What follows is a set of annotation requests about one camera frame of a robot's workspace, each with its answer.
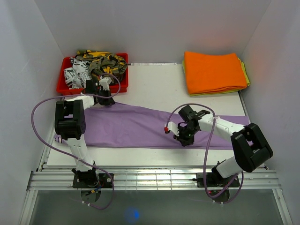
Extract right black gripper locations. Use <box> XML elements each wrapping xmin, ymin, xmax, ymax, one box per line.
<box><xmin>174</xmin><ymin>125</ymin><xmax>198</xmax><ymax>147</ymax></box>

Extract purple trousers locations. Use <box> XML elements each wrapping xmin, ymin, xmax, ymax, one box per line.
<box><xmin>53</xmin><ymin>102</ymin><xmax>249</xmax><ymax>151</ymax></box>

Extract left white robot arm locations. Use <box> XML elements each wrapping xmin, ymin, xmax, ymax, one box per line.
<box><xmin>54</xmin><ymin>77</ymin><xmax>115</xmax><ymax>188</ymax></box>

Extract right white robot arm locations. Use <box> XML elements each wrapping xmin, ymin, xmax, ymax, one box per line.
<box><xmin>164</xmin><ymin>105</ymin><xmax>273</xmax><ymax>186</ymax></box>

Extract camouflage trousers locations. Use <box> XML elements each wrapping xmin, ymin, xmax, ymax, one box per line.
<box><xmin>75</xmin><ymin>50</ymin><xmax>128</xmax><ymax>85</ymax></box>

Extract white black printed trousers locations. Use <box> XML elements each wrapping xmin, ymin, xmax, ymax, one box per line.
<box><xmin>63</xmin><ymin>57</ymin><xmax>91</xmax><ymax>89</ymax></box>

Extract folded orange trousers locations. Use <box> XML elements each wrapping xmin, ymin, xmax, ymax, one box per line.
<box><xmin>182</xmin><ymin>51</ymin><xmax>247</xmax><ymax>92</ymax></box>

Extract red plastic bin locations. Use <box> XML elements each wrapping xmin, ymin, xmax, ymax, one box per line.
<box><xmin>56</xmin><ymin>57</ymin><xmax>129</xmax><ymax>96</ymax></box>

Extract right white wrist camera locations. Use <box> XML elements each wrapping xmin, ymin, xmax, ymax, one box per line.
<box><xmin>164</xmin><ymin>121</ymin><xmax>179</xmax><ymax>136</ymax></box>

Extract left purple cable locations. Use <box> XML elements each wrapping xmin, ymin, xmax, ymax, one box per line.
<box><xmin>31</xmin><ymin>73</ymin><xmax>121</xmax><ymax>210</ymax></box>

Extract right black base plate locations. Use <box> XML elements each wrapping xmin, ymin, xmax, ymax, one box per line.
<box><xmin>193</xmin><ymin>172</ymin><xmax>240</xmax><ymax>188</ymax></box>

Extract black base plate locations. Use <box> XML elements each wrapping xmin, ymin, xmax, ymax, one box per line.
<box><xmin>193</xmin><ymin>172</ymin><xmax>240</xmax><ymax>188</ymax></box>
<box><xmin>72</xmin><ymin>173</ymin><xmax>114</xmax><ymax>188</ymax></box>

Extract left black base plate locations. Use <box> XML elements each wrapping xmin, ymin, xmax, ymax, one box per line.
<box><xmin>72</xmin><ymin>173</ymin><xmax>114</xmax><ymax>188</ymax></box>

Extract aluminium mounting rail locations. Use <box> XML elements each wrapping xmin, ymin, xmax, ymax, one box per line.
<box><xmin>19</xmin><ymin>168</ymin><xmax>292</xmax><ymax>225</ymax></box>

